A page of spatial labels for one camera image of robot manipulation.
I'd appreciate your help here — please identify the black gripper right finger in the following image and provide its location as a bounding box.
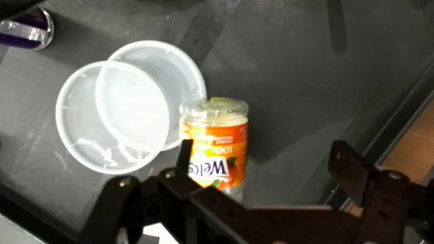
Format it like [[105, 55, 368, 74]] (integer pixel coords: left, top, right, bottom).
[[327, 140, 380, 209]]

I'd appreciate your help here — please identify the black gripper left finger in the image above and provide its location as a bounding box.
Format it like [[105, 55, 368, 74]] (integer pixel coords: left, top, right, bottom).
[[175, 139, 197, 182]]

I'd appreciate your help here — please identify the juice bottle with orange label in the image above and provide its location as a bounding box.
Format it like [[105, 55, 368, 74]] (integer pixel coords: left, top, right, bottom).
[[179, 97, 251, 204]]

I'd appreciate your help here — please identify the purple soap pump bottle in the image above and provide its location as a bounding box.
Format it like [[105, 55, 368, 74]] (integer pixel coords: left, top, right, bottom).
[[0, 6, 56, 52]]

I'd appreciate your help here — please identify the clear plastic lid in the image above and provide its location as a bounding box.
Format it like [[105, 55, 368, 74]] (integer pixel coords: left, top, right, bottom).
[[107, 40, 209, 152]]

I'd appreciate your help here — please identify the clear plastic round container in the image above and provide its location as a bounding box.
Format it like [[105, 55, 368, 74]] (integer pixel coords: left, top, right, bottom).
[[55, 60, 174, 177]]

